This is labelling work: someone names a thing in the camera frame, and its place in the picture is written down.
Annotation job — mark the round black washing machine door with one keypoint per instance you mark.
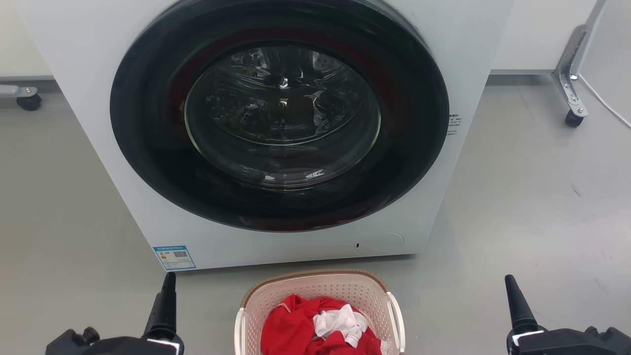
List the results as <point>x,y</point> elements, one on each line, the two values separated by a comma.
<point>148,123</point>

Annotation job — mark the white front-loading washing machine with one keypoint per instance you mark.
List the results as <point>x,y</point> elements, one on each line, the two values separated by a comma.
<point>246,249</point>

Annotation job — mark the white garment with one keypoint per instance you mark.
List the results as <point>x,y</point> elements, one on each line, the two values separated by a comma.
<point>340,320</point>

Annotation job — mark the black caster wheel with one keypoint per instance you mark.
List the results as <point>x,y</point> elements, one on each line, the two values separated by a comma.
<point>29,102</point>
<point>574,119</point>

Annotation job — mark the silver metal caster bracket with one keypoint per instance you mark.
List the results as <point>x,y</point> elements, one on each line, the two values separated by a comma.
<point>15,90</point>

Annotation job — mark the blue energy label sticker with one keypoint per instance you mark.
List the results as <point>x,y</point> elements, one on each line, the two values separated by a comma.
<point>174,257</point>

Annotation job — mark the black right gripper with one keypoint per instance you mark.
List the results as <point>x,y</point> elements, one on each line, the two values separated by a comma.
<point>567,344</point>

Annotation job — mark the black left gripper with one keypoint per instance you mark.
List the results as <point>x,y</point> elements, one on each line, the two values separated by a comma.
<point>118,346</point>

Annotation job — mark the beige perforated plastic laundry basket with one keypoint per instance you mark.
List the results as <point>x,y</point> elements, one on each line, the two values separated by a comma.
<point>320,286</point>

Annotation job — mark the silver metal frame leg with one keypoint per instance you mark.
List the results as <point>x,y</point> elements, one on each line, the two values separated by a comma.
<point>571,64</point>

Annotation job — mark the red garment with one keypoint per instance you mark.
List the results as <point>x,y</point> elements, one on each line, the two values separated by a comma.
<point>286,330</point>

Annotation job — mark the small printed text sticker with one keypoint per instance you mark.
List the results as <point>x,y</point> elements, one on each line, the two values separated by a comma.
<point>453,124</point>

